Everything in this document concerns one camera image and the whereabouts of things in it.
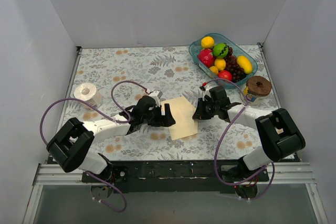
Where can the red apple toy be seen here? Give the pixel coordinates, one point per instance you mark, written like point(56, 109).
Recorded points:
point(225, 75)

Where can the red strawberry toy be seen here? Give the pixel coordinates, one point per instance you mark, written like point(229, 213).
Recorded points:
point(206, 57)

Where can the yellow mango toy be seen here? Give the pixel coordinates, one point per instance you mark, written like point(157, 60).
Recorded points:
point(245, 64)

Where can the beige paper envelope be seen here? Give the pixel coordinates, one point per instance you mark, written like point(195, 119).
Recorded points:
point(182, 111)

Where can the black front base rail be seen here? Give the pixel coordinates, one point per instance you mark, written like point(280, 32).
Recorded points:
point(171, 176)

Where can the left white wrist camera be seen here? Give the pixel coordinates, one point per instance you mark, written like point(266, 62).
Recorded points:
point(156, 95)

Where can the floral patterned table mat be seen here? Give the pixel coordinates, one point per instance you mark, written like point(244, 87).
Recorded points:
point(121, 74)

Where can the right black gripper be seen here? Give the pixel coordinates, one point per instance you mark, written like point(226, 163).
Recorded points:
point(207, 107)

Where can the yellow orange fruit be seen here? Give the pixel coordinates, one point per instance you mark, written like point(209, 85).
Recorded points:
point(207, 42)

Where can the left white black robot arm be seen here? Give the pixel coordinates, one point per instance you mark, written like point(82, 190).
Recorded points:
point(70, 147)

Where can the aluminium frame profile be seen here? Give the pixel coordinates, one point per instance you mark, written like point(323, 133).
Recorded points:
point(57, 197)

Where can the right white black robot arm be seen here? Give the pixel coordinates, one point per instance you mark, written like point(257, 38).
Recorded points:
point(278, 133)

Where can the white toilet paper roll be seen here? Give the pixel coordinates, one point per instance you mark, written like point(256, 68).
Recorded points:
point(89, 93)

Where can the small yellow lemon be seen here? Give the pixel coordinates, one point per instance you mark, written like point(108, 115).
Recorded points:
point(220, 64)

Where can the green watermelon toy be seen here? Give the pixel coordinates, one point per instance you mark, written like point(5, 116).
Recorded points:
point(220, 50)

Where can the small orange lemon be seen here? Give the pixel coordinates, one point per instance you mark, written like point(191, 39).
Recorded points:
point(214, 70)

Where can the teal plastic fruit basket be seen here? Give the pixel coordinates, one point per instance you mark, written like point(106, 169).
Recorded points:
point(195, 48)

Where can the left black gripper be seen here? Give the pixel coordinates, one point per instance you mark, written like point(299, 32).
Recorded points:
point(158, 116)

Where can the white labelled jar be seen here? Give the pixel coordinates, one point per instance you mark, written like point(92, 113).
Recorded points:
point(251, 98)

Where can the dark purple grapes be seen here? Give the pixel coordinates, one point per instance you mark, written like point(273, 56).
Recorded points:
point(232, 66)

